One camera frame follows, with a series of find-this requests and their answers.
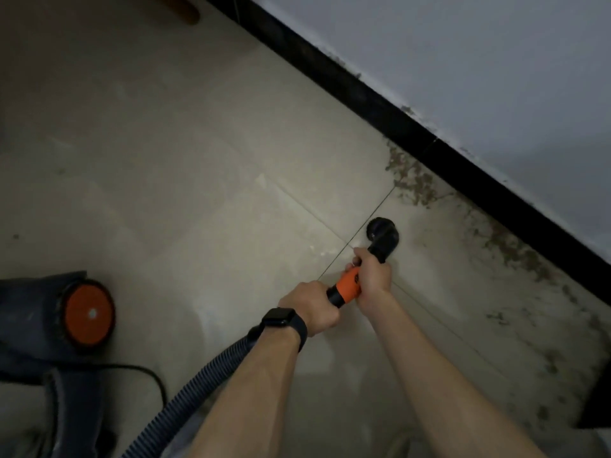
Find person's right hand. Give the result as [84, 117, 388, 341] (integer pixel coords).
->
[344, 246, 394, 317]

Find person's left hand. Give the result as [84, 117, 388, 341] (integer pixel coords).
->
[276, 280, 343, 338]

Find black vacuum hose with nozzle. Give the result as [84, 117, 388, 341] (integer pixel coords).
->
[122, 216, 402, 458]

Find black power cord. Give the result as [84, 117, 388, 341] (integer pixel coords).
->
[93, 361, 169, 412]

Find grey vacuum cleaner orange knobs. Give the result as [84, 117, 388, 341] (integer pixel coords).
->
[0, 270, 118, 458]

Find person's right forearm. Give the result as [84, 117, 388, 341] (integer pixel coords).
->
[362, 290, 548, 458]

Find person's left forearm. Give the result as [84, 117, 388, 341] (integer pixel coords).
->
[187, 328, 307, 458]

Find black smartwatch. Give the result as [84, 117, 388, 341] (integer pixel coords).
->
[259, 307, 309, 354]

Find black baseboard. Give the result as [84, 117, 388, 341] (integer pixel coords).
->
[197, 0, 611, 431]

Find white shoe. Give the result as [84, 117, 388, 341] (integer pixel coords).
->
[385, 429, 412, 458]

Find wooden folding table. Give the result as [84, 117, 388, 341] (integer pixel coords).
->
[151, 0, 201, 26]

